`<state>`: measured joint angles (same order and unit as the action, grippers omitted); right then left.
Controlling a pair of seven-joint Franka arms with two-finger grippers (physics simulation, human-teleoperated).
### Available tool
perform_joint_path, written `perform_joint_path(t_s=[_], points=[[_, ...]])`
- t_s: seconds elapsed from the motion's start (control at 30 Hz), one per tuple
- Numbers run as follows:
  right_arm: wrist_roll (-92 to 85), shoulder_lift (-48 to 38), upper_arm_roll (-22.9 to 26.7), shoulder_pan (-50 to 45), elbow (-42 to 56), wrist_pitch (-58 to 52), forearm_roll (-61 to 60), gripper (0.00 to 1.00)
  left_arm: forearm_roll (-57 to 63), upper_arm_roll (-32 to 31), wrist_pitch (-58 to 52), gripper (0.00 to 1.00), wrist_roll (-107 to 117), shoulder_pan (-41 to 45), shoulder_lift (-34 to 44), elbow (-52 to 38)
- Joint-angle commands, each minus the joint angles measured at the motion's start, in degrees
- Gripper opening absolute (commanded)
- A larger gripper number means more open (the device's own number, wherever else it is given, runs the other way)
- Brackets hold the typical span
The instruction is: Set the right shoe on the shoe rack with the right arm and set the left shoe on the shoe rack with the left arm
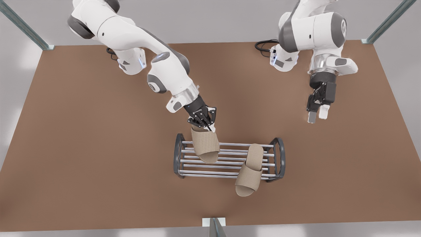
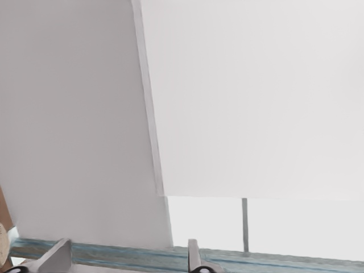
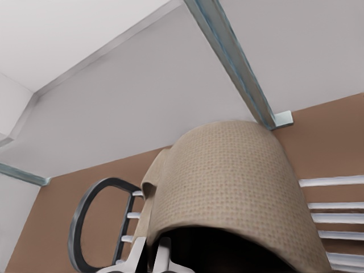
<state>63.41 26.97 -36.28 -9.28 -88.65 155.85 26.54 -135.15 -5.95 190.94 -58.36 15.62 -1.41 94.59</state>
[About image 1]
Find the beige slipper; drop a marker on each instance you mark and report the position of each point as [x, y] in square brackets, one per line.
[250, 172]
[205, 144]

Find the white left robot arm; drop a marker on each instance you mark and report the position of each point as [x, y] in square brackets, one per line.
[315, 29]

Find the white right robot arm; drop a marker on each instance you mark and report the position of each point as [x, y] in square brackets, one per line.
[131, 33]

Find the grey metal shoe rack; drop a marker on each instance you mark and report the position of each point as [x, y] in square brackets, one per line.
[227, 159]

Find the silver frame post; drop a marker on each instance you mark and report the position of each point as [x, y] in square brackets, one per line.
[24, 24]
[215, 227]
[388, 21]

